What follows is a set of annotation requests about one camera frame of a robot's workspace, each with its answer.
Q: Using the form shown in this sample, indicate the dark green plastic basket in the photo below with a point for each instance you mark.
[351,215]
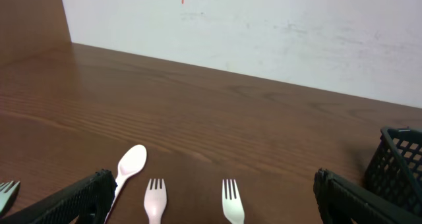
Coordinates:
[394,172]

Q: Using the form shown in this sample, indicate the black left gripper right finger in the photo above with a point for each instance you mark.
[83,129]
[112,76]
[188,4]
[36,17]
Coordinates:
[341,201]

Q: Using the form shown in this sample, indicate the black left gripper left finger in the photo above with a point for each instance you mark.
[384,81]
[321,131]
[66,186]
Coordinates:
[88,201]

